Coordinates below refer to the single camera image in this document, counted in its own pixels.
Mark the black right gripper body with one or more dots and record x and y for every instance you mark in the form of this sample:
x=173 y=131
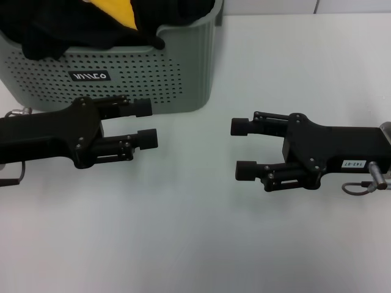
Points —
x=336 y=146

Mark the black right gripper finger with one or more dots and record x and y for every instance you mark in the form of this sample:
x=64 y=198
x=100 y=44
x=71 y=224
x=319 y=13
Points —
x=239 y=126
x=246 y=171

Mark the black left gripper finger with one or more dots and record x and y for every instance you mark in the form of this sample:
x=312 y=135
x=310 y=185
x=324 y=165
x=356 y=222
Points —
x=142 y=107
x=148 y=138

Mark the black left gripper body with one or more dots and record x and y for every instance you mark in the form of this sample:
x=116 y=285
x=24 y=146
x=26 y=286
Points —
x=46 y=131

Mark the yellow and grey towel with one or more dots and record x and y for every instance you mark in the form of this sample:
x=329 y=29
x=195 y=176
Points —
x=119 y=12

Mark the grey-green perforated storage box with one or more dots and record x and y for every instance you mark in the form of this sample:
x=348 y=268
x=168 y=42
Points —
x=183 y=91

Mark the black cloth pile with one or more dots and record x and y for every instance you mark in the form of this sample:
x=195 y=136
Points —
x=91 y=33

